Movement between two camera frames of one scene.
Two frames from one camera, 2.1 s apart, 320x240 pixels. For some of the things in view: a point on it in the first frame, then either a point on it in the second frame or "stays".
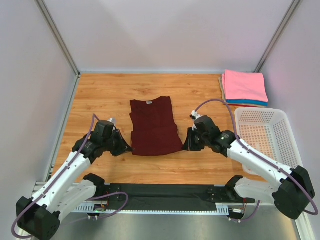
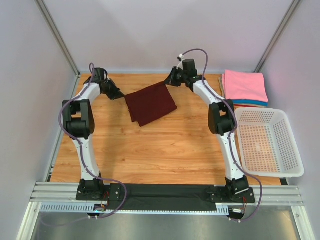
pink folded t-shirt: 244,85 stays
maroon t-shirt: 154,129 → 150,103
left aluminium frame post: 57,35 stays
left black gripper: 120,144 → 114,91
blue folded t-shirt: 246,102 stays
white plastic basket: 268,131 stays
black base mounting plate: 175,197 stays
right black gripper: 191,139 → 172,78
